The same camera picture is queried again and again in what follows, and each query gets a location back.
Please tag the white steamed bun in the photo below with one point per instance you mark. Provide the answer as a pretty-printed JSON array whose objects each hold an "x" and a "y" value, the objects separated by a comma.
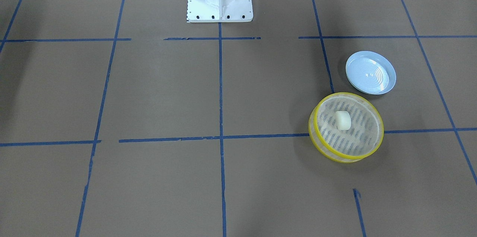
[{"x": 343, "y": 120}]

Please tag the yellow rimmed steamer basket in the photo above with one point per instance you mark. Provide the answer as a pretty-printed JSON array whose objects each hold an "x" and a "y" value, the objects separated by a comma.
[{"x": 346, "y": 146}]

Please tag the light blue plate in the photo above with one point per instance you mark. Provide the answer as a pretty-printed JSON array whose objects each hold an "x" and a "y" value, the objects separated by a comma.
[{"x": 370, "y": 73}]

